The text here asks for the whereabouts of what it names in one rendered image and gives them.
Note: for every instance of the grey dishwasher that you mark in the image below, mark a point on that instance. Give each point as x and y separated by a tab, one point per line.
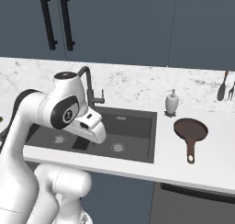
189	210

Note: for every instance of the blue-grey base cupboard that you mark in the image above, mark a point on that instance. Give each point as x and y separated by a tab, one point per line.
122	200

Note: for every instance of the black tap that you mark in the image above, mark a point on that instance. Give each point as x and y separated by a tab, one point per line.
89	87

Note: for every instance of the dark grey double sink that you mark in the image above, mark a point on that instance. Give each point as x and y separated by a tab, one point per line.
134	136

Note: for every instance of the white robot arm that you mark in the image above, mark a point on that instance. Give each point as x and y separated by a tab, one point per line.
18	148

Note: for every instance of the dark hanging fork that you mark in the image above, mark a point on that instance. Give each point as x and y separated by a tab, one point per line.
231	92

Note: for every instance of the blue-grey cupboard door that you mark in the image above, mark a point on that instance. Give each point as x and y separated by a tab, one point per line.
122	25
21	22
205	28

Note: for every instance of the dark brown pan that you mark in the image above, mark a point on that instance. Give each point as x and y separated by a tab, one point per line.
191	130

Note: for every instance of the white soap dispenser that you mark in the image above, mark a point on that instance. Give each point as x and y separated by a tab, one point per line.
172	103

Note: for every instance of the yellow-green sponge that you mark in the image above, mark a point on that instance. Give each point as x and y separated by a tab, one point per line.
1	119

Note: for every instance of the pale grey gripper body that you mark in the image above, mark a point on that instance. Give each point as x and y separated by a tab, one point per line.
91	134

